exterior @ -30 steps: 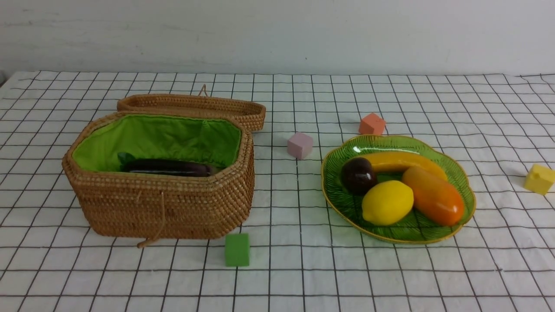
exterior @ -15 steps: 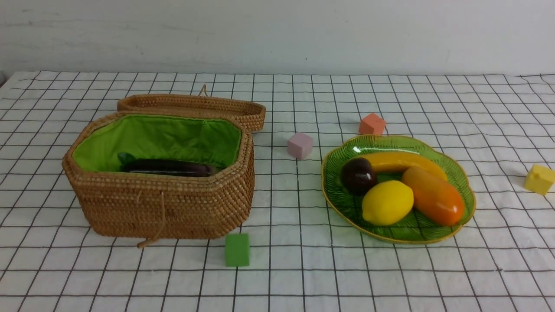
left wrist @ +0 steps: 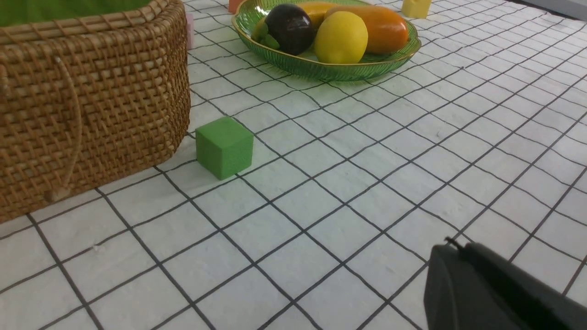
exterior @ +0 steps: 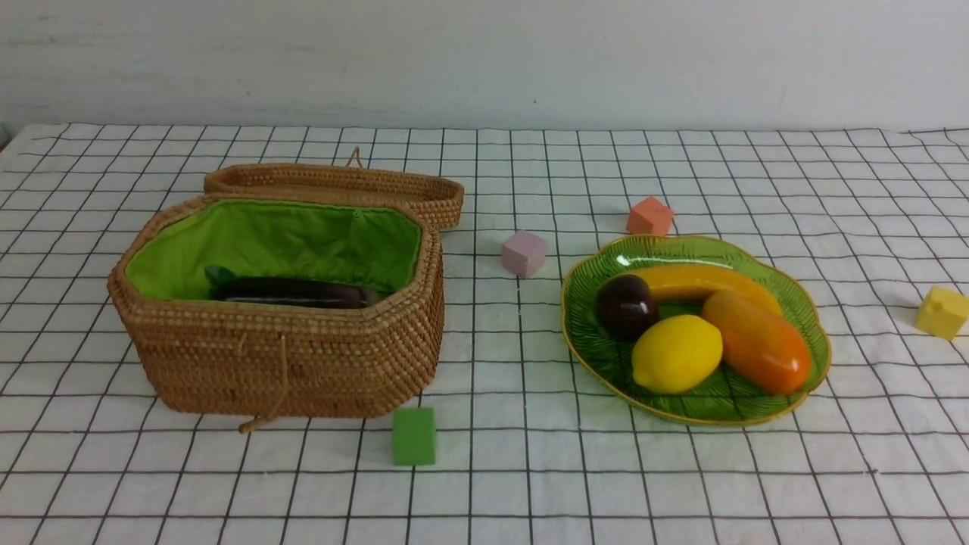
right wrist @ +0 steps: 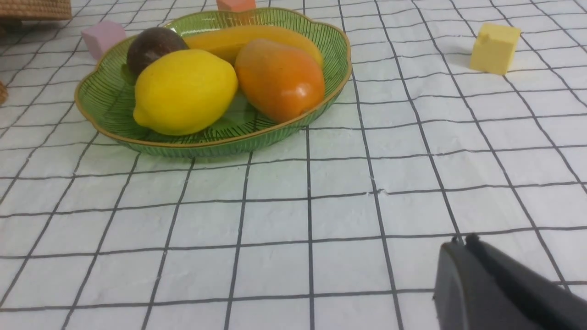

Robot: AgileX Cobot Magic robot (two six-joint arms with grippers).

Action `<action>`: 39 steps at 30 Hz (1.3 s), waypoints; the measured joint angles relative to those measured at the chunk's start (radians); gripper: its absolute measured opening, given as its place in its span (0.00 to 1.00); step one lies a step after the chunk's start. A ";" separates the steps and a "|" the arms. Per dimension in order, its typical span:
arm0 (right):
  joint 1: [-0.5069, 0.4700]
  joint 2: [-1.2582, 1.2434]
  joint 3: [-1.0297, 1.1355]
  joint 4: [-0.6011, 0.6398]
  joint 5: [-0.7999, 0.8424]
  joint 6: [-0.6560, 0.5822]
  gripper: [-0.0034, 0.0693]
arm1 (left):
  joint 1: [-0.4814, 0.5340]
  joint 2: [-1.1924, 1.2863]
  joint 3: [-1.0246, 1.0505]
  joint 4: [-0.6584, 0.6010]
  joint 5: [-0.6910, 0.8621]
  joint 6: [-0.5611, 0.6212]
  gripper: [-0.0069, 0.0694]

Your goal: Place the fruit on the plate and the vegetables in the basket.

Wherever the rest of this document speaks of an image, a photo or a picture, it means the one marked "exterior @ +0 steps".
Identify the yellow banana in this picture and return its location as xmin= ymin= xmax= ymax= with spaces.
xmin=623 ymin=263 xmax=783 ymax=315

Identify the green foam cube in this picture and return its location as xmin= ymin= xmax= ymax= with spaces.
xmin=392 ymin=407 xmax=437 ymax=466

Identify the woven rattan basket lid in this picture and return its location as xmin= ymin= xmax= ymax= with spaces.
xmin=204 ymin=148 xmax=465 ymax=230

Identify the orange foam cube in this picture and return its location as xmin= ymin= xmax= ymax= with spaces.
xmin=626 ymin=196 xmax=674 ymax=237

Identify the white checkered tablecloth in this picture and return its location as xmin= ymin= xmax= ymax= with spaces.
xmin=1 ymin=123 xmax=968 ymax=544

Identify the dark purple mangosteen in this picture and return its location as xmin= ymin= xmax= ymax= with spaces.
xmin=593 ymin=275 xmax=660 ymax=344

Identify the orange mango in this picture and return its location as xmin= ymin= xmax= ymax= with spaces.
xmin=700 ymin=292 xmax=812 ymax=396

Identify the pink foam cube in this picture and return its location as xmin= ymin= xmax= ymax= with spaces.
xmin=501 ymin=230 xmax=547 ymax=279

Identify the woven rattan basket green lining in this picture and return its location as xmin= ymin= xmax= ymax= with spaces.
xmin=107 ymin=193 xmax=445 ymax=432

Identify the green leaf-shaped glass plate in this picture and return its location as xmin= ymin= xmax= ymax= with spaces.
xmin=560 ymin=235 xmax=831 ymax=427

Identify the yellow foam cube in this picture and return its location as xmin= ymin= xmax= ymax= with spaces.
xmin=914 ymin=285 xmax=969 ymax=341

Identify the yellow lemon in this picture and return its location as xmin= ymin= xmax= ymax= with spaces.
xmin=632 ymin=314 xmax=724 ymax=394

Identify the purple eggplant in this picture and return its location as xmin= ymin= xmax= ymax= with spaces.
xmin=210 ymin=277 xmax=379 ymax=310

